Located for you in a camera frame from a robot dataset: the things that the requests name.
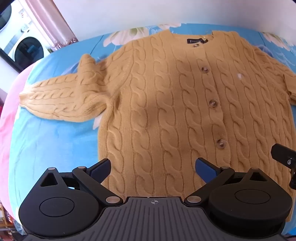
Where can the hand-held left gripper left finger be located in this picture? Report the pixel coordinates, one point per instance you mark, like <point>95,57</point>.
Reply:
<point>101,172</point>

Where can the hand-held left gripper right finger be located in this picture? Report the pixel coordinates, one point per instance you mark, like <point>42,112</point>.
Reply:
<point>205,172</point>

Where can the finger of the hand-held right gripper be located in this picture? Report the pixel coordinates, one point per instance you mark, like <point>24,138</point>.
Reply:
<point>283,155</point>

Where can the blue floral bedsheet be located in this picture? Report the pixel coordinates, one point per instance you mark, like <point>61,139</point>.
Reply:
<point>57,143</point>

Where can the pink blanket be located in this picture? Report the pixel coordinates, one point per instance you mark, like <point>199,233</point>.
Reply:
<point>9,120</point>

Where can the white washing machine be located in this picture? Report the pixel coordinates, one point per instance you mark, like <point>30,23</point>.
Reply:
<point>30,49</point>
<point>9,16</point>

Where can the pink curtain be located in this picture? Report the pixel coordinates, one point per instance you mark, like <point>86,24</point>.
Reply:
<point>49,25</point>

